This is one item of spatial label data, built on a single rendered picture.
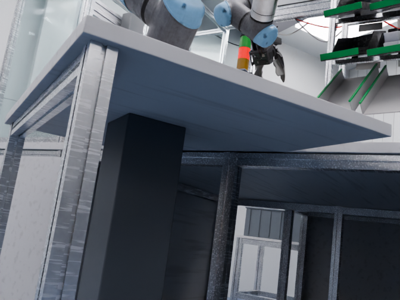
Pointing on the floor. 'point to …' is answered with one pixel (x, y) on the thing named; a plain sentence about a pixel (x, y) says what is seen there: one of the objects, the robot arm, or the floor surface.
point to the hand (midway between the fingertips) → (272, 80)
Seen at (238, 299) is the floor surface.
